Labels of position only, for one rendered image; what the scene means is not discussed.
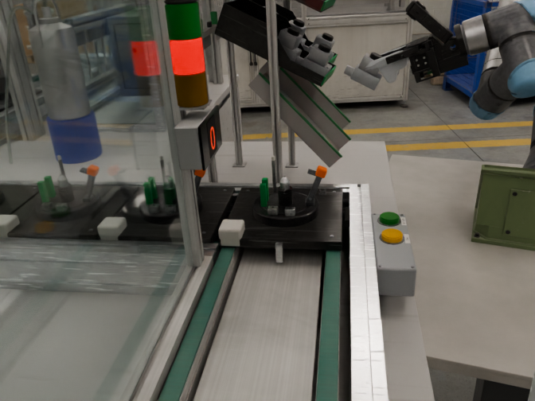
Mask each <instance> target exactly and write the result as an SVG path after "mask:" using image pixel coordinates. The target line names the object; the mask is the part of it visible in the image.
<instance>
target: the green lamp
mask: <svg viewBox="0 0 535 401"><path fill-rule="evenodd" d="M165 11H166V22H167V28H168V34H169V39H170V40H172V41H184V40H192V39H197V38H199V37H201V23H200V15H199V8H198V2H192V3H185V4H166V5H165Z"/></svg>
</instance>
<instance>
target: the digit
mask: <svg viewBox="0 0 535 401"><path fill-rule="evenodd" d="M207 127H208V135H209V149H210V157H211V158H212V156H213V155H214V154H215V152H216V150H217V135H216V127H215V118H214V115H213V117H212V118H211V119H210V120H209V121H208V122H207Z"/></svg>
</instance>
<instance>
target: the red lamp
mask: <svg viewBox="0 0 535 401"><path fill-rule="evenodd" d="M170 51H171V58H172V65H173V70H174V74H177V75H191V74H197V73H200V72H203V71H204V70H205V62H204V53H203V46H202V38H201V37H199V38H197V39H192V40H184V41H170Z"/></svg>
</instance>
